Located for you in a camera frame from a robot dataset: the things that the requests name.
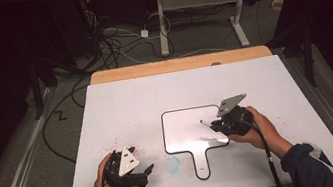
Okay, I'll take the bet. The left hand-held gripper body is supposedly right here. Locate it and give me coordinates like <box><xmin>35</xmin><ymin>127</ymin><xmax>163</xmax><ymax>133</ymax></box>
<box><xmin>100</xmin><ymin>144</ymin><xmax>152</xmax><ymax>187</ymax></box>

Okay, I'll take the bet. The small whiteboard with handle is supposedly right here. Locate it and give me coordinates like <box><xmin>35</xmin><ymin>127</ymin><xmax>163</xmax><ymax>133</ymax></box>
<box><xmin>158</xmin><ymin>102</ymin><xmax>236</xmax><ymax>186</ymax></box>

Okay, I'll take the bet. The small white box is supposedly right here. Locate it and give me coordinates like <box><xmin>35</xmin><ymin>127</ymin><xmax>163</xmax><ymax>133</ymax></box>
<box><xmin>270</xmin><ymin>0</ymin><xmax>287</xmax><ymax>12</ymax></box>

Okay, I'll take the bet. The small white power adapter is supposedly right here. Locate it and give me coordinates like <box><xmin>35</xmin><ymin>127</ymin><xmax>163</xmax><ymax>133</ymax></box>
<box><xmin>139</xmin><ymin>28</ymin><xmax>151</xmax><ymax>40</ymax></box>

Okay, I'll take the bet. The wooden table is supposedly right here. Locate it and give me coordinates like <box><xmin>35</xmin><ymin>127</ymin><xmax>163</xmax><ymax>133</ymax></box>
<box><xmin>87</xmin><ymin>43</ymin><xmax>274</xmax><ymax>86</ymax></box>

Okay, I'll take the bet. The long black floor cable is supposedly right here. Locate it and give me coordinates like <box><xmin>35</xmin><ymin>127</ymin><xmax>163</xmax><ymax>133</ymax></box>
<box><xmin>34</xmin><ymin>74</ymin><xmax>105</xmax><ymax>169</ymax></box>

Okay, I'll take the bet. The tangle of floor cables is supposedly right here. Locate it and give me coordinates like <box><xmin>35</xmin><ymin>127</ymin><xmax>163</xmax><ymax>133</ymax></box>
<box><xmin>84</xmin><ymin>0</ymin><xmax>177</xmax><ymax>73</ymax></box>

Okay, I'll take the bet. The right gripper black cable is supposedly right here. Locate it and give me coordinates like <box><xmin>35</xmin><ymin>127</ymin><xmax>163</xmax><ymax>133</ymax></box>
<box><xmin>242</xmin><ymin>113</ymin><xmax>287</xmax><ymax>187</ymax></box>

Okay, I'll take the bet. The person's right hand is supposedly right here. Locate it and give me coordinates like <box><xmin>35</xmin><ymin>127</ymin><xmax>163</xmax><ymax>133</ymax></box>
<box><xmin>224</xmin><ymin>100</ymin><xmax>295</xmax><ymax>167</ymax></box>

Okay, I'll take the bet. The large white table sheet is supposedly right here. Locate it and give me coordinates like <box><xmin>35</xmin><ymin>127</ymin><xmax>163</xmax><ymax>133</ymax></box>
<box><xmin>48</xmin><ymin>45</ymin><xmax>333</xmax><ymax>187</ymax></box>

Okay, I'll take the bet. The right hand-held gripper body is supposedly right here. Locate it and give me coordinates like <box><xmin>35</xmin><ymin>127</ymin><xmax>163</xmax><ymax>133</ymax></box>
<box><xmin>214</xmin><ymin>91</ymin><xmax>258</xmax><ymax>139</ymax></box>

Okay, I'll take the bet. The black metal stand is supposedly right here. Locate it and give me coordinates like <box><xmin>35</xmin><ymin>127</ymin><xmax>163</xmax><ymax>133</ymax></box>
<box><xmin>26</xmin><ymin>55</ymin><xmax>65</xmax><ymax>121</ymax></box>
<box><xmin>298</xmin><ymin>24</ymin><xmax>321</xmax><ymax>89</ymax></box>

